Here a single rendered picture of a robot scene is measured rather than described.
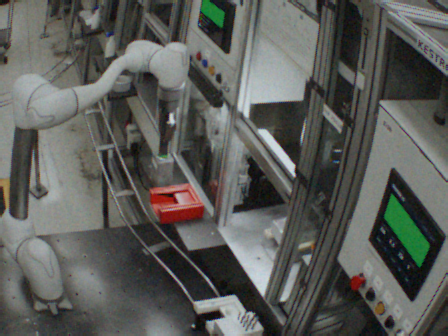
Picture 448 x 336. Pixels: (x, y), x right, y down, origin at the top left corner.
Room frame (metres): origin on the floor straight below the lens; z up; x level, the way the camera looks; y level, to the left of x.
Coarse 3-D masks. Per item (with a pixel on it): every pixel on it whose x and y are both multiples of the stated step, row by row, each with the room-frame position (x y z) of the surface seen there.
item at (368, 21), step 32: (192, 0) 2.15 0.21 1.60; (352, 0) 1.28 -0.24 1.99; (384, 0) 1.27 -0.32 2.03; (416, 0) 1.52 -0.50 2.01; (352, 160) 1.21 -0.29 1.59; (256, 192) 1.88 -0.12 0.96; (224, 256) 1.99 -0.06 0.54; (320, 256) 1.21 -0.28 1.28; (224, 288) 1.72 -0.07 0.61; (288, 320) 1.24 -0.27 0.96
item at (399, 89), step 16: (400, 48) 1.14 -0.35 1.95; (400, 64) 1.13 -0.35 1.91; (416, 64) 1.08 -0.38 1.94; (432, 64) 1.03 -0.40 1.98; (400, 80) 1.12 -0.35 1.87; (416, 80) 1.07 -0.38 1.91; (432, 80) 1.03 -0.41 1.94; (400, 96) 1.24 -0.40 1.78; (416, 96) 1.07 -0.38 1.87; (432, 96) 1.02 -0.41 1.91; (432, 112) 1.01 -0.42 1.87; (336, 272) 1.16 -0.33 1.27; (336, 288) 1.13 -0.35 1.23; (320, 304) 1.17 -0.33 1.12; (336, 304) 1.11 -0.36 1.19; (352, 304) 1.05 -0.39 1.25; (320, 320) 1.14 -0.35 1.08; (336, 320) 1.08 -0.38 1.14; (352, 320) 1.02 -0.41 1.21; (368, 320) 0.96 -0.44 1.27
